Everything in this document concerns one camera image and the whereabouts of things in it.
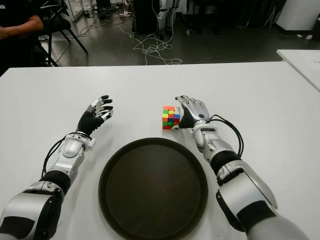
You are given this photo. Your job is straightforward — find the light metal rack cart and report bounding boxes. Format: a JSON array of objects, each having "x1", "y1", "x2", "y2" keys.
[{"x1": 63, "y1": 0, "x2": 97, "y2": 22}]

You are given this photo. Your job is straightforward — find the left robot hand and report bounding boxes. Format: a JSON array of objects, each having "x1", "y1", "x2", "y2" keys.
[{"x1": 76, "y1": 94, "x2": 115, "y2": 138}]

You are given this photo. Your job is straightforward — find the black chair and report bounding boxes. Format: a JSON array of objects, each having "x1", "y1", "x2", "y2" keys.
[{"x1": 37, "y1": 0, "x2": 89, "y2": 68}]

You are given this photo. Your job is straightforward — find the white floor cable tangle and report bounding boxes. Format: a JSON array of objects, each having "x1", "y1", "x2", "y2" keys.
[{"x1": 119, "y1": 22, "x2": 185, "y2": 66}]

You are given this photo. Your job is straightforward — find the multicoloured Rubik's cube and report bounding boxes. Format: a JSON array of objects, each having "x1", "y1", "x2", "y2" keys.
[{"x1": 162, "y1": 105, "x2": 182, "y2": 130}]

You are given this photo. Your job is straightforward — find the dark brown round plate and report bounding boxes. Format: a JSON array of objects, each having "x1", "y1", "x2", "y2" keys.
[{"x1": 98, "y1": 137, "x2": 209, "y2": 235}]

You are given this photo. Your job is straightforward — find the seated person in black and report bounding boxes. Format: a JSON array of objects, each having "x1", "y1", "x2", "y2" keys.
[{"x1": 0, "y1": 0, "x2": 55, "y2": 76}]

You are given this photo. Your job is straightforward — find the white side table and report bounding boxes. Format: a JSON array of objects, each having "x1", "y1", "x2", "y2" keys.
[{"x1": 276, "y1": 49, "x2": 320, "y2": 92}]

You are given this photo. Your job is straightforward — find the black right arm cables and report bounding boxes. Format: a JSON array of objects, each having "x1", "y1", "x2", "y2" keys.
[{"x1": 207, "y1": 114, "x2": 245, "y2": 157}]

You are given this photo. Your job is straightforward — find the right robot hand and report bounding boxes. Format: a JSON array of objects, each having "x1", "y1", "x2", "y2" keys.
[{"x1": 171, "y1": 94, "x2": 210, "y2": 130}]

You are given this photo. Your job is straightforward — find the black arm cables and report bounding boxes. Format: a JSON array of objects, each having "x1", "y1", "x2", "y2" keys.
[
  {"x1": 207, "y1": 114, "x2": 245, "y2": 157},
  {"x1": 40, "y1": 132, "x2": 76, "y2": 176}
]

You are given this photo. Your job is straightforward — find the white block with black base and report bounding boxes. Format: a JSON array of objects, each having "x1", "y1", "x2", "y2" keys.
[{"x1": 275, "y1": 0, "x2": 320, "y2": 33}]

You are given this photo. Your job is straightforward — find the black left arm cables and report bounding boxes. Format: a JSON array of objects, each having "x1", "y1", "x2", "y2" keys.
[{"x1": 40, "y1": 132, "x2": 76, "y2": 176}]

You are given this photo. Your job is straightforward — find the black wheeled stand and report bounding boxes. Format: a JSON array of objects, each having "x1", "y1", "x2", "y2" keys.
[{"x1": 179, "y1": 0, "x2": 226, "y2": 36}]

